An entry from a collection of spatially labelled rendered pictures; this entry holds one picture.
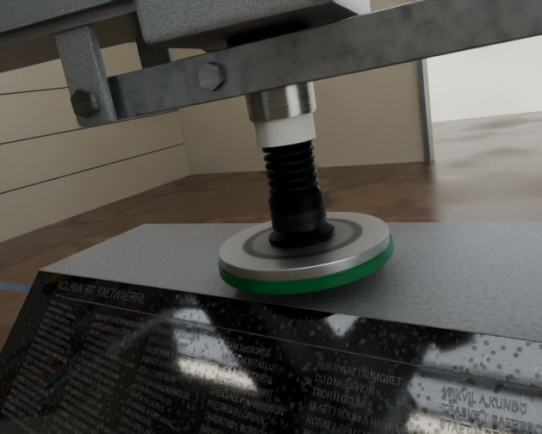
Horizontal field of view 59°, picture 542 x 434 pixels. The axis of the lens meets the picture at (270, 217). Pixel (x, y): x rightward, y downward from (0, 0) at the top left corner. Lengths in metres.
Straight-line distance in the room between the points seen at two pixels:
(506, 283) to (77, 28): 0.54
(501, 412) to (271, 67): 0.38
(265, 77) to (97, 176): 5.99
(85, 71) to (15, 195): 5.32
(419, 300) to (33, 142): 5.68
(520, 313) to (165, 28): 0.43
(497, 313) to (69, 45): 0.53
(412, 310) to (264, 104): 0.27
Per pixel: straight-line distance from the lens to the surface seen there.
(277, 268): 0.51
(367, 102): 5.84
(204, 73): 0.53
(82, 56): 0.60
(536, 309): 0.52
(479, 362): 0.48
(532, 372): 0.47
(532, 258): 0.64
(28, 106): 6.08
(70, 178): 6.24
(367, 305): 0.54
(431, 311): 0.52
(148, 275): 0.76
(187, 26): 0.49
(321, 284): 0.51
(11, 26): 0.64
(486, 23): 0.48
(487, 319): 0.50
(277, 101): 0.53
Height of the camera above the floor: 1.09
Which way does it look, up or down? 15 degrees down
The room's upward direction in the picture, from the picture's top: 10 degrees counter-clockwise
